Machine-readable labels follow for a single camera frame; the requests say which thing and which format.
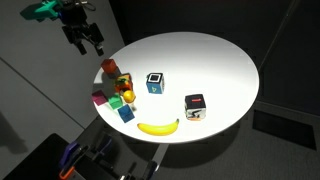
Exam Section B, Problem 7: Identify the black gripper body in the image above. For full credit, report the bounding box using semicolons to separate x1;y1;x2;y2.
60;2;90;29

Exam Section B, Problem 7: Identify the yellow banana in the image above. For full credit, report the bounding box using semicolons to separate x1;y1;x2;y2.
136;118;181;137

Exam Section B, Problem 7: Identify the small grey cube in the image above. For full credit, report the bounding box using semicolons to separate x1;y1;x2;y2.
105;71;123;82

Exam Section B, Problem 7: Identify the small green cube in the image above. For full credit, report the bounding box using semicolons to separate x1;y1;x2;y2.
107;93;125;111

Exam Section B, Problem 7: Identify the purple clamp with orange handle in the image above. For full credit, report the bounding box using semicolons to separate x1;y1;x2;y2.
58;141;82;180

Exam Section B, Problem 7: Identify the orange soft number cube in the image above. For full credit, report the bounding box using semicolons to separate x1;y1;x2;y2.
114;73;134;95

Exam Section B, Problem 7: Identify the black checkered soft cube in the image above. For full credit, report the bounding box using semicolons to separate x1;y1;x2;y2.
183;93;208;122

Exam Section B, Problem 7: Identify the blue white soft cube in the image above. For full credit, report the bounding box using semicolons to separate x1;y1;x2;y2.
145;72;166;96

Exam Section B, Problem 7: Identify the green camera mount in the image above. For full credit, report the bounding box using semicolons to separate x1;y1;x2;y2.
19;0;64;22

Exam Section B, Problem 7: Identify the white table base leg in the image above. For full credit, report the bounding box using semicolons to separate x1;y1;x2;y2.
152;142;170;172

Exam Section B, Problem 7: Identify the small pink cube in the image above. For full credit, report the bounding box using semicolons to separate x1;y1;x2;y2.
91;89;109;107

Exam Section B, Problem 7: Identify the small blue cube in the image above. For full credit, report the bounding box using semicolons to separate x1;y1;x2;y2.
116;103;136;124

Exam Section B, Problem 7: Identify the black perforated mounting board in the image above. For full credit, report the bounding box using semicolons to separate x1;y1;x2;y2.
2;132;113;180

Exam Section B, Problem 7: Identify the small orange cube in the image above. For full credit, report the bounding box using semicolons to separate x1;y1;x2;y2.
100;58;119;75

